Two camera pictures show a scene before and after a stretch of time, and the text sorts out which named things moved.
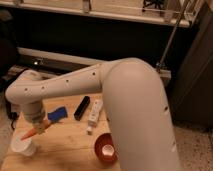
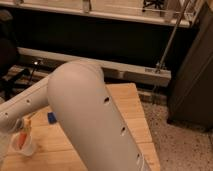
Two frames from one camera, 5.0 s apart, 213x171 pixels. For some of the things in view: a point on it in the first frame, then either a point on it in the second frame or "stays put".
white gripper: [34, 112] -> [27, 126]
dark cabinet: [192, 97] stays put
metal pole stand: [161, 63] stays put
